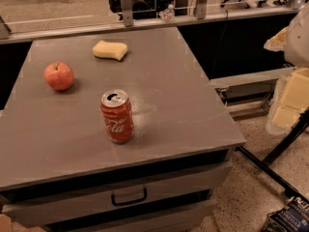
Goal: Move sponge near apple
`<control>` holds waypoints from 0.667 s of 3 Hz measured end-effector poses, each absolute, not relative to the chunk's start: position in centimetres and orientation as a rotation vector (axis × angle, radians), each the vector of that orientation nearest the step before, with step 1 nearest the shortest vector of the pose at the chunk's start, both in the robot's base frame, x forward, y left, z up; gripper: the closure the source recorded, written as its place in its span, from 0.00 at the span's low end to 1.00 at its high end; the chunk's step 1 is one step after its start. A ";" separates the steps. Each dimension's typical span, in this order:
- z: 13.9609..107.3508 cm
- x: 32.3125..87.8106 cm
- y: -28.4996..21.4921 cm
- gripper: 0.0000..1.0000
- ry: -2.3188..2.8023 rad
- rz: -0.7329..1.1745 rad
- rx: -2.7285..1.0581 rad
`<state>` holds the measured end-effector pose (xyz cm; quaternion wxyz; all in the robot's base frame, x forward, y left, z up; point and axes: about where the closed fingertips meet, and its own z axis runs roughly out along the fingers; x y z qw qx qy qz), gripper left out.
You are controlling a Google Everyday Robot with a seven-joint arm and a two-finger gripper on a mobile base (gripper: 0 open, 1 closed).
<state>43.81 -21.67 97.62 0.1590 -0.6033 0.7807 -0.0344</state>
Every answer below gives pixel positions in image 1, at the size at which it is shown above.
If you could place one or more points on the red apple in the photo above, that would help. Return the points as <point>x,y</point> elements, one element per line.
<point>59,76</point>

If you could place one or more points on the metal railing frame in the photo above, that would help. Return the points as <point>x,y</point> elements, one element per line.
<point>30,20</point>

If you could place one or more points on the clear plastic water bottle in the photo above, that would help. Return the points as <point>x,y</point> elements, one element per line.
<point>168,14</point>

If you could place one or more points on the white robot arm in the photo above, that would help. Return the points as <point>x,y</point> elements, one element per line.
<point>296,49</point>

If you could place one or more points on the yellow sponge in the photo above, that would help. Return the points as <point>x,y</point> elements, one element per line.
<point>110,50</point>

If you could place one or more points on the blue vinegar box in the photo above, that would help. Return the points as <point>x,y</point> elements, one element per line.
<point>293,217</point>

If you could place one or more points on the grey cabinet with drawers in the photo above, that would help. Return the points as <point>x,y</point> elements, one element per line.
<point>99,145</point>

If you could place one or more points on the black drawer handle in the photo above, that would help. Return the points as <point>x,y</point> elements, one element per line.
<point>128,196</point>

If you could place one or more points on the red coca-cola can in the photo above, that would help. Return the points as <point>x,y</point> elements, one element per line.
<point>116,110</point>

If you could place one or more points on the black tripod legs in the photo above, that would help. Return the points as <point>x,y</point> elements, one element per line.
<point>264,165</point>

